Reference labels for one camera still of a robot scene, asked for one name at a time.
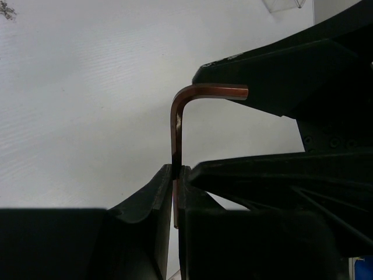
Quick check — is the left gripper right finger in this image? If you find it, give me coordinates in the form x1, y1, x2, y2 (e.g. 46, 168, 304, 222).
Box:
177, 165, 373, 280

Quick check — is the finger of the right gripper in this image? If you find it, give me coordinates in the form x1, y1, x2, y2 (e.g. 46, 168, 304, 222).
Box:
192, 37, 358, 118
189, 151, 372, 228

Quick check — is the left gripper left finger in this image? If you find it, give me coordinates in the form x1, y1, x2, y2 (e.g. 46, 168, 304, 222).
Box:
1, 164, 172, 279

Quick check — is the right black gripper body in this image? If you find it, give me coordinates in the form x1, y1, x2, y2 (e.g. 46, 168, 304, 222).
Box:
285, 0, 373, 257

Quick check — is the dark hex key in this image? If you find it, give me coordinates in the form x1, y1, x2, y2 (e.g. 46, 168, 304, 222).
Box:
170, 83, 249, 229

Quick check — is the clear plastic organizer container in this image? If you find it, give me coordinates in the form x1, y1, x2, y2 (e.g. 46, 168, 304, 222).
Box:
262, 0, 305, 13

